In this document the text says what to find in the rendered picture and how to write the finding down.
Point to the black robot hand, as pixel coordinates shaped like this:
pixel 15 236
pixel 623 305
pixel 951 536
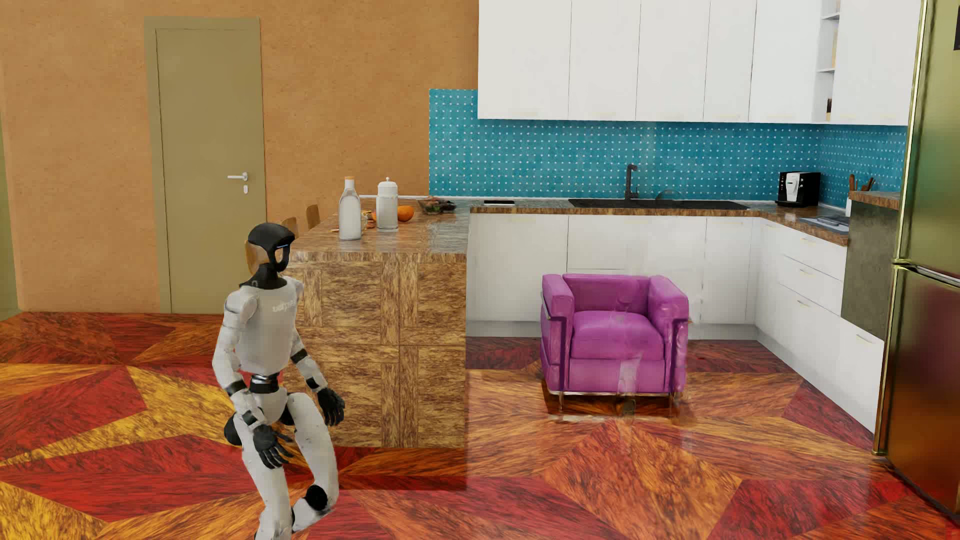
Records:
pixel 268 446
pixel 331 406

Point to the purple leather armchair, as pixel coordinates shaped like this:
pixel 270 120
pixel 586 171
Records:
pixel 615 345

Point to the white right robot leg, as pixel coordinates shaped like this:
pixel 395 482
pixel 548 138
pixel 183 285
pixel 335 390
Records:
pixel 271 495

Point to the white robot leg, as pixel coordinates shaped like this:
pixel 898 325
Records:
pixel 319 457
pixel 271 495

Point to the white left robot leg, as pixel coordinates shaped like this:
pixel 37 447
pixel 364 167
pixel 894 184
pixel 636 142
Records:
pixel 319 457

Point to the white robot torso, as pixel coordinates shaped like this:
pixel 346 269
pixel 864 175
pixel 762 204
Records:
pixel 268 330

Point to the wooden kitchen island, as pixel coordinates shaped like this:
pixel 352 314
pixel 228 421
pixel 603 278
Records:
pixel 405 330

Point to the wooden bar stool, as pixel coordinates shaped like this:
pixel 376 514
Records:
pixel 312 216
pixel 252 259
pixel 290 226

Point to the black robot head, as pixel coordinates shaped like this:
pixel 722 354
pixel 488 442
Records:
pixel 270 238

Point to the white glass bottle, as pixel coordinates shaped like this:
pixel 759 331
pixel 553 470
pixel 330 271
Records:
pixel 349 214

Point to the orange fruit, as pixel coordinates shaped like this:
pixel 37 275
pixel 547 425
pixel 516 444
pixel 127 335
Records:
pixel 405 214

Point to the white lidded canister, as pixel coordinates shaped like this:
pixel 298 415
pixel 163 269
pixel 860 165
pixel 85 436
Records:
pixel 387 206

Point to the dark bowl with food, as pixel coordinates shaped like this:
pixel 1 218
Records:
pixel 436 205

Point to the olive green door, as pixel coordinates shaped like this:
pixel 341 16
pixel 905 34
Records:
pixel 206 172

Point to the black kitchen faucet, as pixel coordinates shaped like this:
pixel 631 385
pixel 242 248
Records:
pixel 631 180

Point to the white upper kitchen cabinets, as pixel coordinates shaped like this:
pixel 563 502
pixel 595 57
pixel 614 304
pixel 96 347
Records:
pixel 637 60

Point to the white kitchen cabinets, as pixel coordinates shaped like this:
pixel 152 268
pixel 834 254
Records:
pixel 802 300
pixel 637 60

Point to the white lower kitchen cabinets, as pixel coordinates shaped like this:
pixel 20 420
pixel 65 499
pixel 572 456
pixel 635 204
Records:
pixel 802 300

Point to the black coffee machine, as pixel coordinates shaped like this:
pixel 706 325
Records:
pixel 796 189

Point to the grey cooktop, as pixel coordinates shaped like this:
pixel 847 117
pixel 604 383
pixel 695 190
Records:
pixel 829 222

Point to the wooden utensils in holder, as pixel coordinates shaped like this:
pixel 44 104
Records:
pixel 859 184

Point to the metallic golden refrigerator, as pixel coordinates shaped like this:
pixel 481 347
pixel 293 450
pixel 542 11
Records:
pixel 930 300

